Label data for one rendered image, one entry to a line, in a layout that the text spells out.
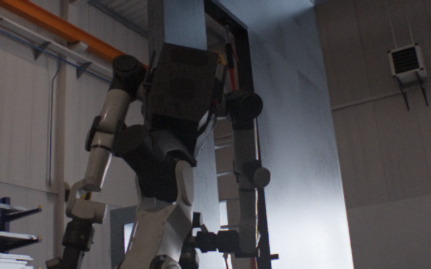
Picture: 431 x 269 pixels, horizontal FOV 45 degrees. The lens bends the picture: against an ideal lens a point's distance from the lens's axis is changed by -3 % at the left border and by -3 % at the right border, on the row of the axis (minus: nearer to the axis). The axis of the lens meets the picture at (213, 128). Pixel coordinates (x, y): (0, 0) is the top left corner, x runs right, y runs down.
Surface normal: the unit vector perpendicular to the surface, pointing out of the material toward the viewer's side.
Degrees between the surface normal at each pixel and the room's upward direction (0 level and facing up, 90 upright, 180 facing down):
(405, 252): 90
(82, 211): 81
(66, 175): 90
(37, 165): 90
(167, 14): 90
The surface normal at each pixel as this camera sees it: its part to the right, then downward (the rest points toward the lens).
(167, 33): 0.86, -0.22
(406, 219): -0.51, -0.25
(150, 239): -0.43, -0.70
